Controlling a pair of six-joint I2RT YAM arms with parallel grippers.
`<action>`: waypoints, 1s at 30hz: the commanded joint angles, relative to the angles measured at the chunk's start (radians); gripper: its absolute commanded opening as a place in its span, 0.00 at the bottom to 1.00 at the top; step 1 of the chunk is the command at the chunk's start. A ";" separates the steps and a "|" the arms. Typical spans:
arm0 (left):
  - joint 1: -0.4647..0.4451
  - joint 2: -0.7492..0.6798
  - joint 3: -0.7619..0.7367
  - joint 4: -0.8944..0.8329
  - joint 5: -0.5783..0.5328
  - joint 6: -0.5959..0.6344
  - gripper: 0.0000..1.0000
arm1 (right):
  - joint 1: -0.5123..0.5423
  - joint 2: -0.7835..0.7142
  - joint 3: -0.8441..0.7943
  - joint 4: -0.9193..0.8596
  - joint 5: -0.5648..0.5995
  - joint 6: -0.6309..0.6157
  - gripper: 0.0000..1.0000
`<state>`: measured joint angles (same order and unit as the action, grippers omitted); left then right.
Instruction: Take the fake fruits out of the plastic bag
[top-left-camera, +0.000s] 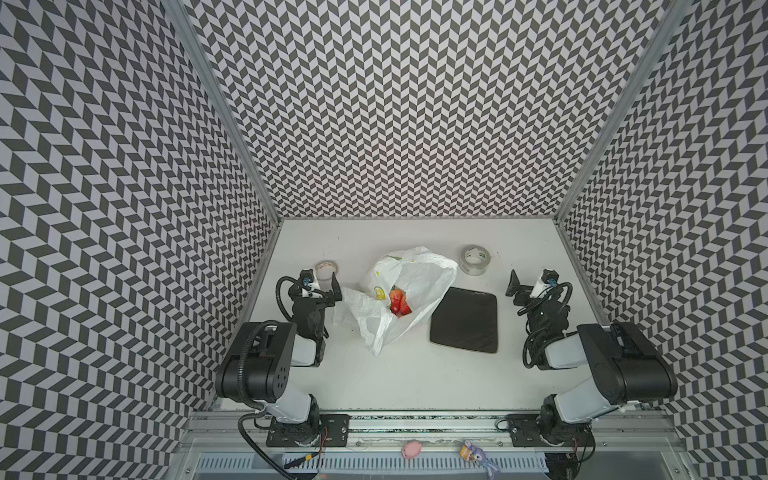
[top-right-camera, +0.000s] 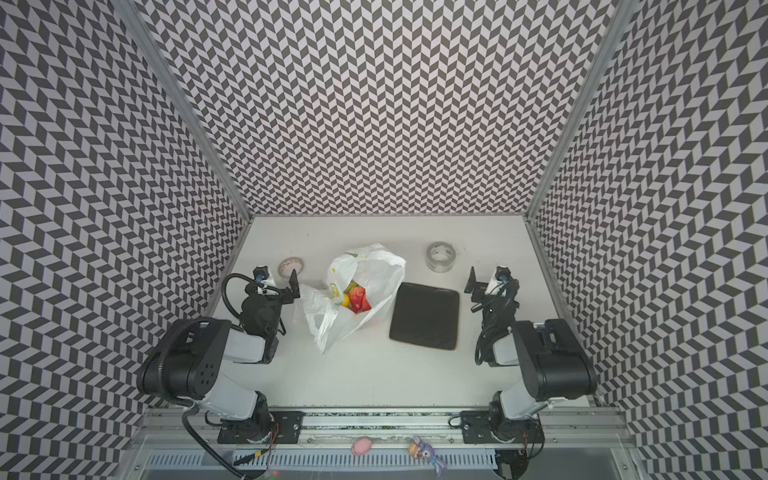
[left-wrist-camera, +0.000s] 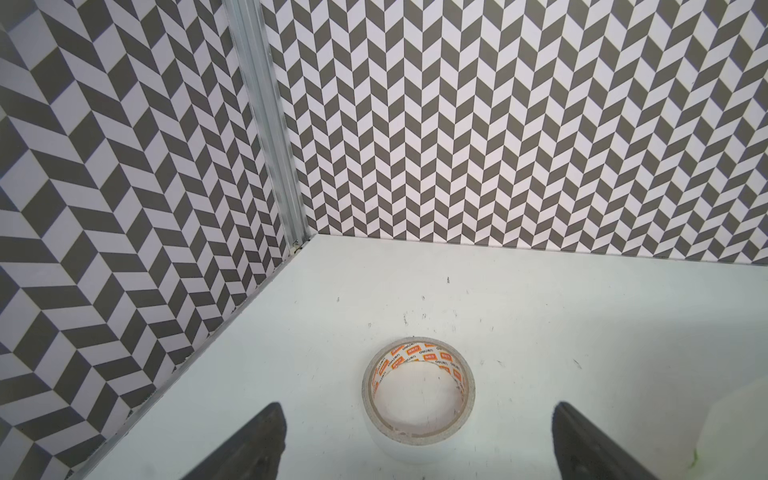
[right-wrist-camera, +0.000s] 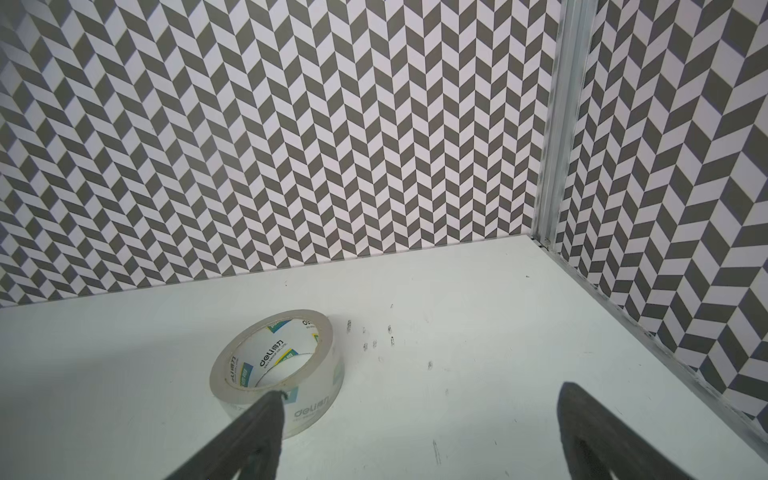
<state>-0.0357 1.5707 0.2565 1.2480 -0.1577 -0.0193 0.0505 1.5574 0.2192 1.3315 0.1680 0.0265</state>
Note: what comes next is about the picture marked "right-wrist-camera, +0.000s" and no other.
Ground clear packing tape roll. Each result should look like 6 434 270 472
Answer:
209 310 345 439

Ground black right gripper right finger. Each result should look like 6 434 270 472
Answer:
557 382 690 479

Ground aluminium corner post right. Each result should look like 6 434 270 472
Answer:
531 0 598 252

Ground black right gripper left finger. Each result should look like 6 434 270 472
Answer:
169 391 285 479

